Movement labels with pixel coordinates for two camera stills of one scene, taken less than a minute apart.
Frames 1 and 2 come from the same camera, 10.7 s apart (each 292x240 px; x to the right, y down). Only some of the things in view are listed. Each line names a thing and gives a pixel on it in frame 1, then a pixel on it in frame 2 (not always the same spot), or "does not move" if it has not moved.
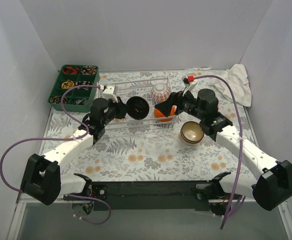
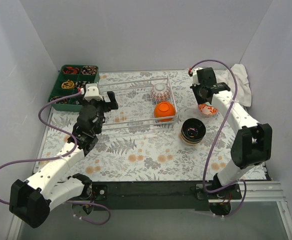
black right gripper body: (180, 100) → (217, 87)
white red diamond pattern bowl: (160, 92) does not move
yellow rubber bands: (68, 84) does not move
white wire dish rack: (141, 96) does not move
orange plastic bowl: (162, 117) does not move
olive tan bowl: (137, 107) → (193, 129)
